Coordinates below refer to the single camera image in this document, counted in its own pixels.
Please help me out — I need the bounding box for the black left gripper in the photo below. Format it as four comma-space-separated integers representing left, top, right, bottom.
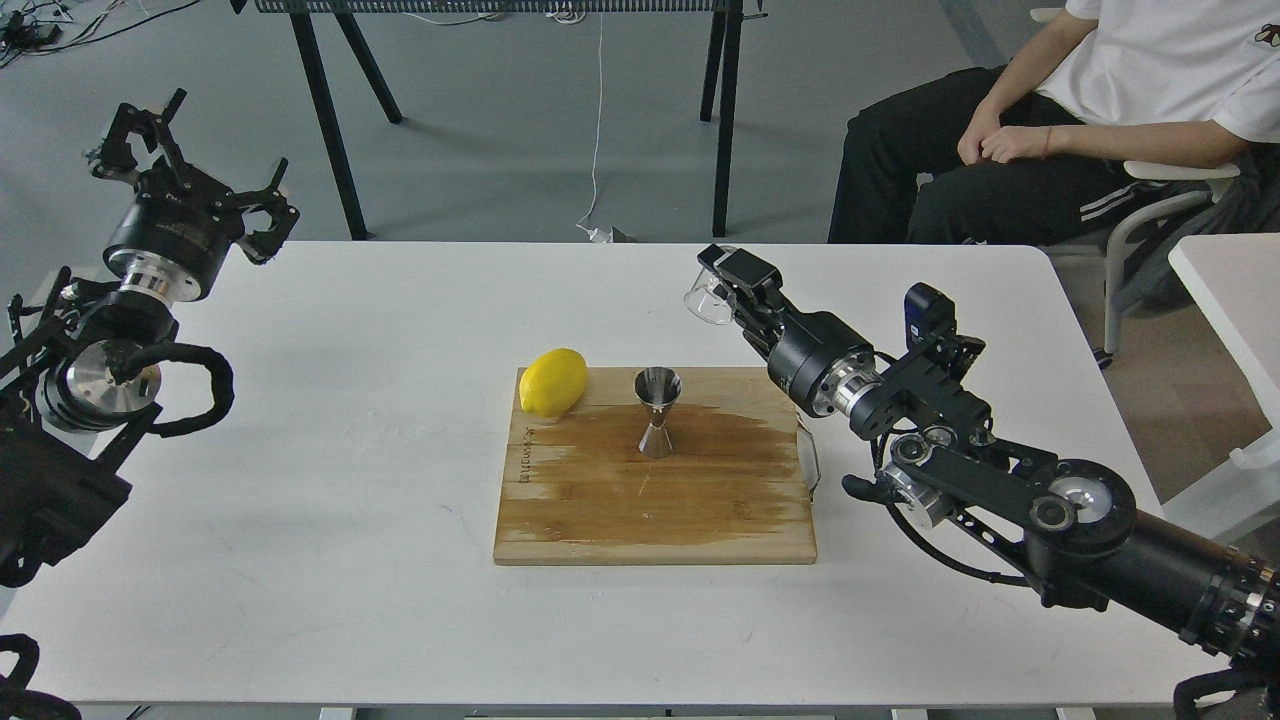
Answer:
84, 88, 301, 304

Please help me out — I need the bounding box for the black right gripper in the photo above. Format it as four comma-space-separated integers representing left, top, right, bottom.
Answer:
716, 249, 876, 418

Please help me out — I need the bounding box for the clear glass measuring cup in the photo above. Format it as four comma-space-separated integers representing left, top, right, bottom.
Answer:
684, 243, 744, 325

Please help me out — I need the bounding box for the steel double jigger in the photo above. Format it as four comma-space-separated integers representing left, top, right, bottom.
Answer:
634, 366, 682, 459

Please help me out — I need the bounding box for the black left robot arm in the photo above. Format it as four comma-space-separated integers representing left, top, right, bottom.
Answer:
1, 90, 300, 588

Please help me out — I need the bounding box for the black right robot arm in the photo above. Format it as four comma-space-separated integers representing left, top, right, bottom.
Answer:
686, 243, 1277, 719

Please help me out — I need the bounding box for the yellow lemon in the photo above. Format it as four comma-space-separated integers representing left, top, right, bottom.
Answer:
518, 348, 588, 418

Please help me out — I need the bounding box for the wooden cutting board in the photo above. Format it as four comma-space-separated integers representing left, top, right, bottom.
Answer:
492, 366, 817, 566

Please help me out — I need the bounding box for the seated person in white shirt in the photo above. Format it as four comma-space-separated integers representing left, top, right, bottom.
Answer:
827, 1, 1279, 246

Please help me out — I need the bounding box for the white chair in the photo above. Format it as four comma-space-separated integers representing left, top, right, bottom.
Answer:
1094, 161, 1240, 370

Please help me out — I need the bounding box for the white side table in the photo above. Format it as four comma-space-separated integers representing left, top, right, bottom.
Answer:
1164, 232, 1279, 543

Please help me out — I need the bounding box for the white hanging cable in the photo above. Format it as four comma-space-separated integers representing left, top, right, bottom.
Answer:
576, 10, 637, 243

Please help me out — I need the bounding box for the cable bundle on floor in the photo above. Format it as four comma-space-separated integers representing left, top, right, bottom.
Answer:
0, 0, 206, 70

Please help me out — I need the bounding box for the black metal frame table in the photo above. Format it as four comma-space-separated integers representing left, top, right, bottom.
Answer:
230, 0, 769, 242

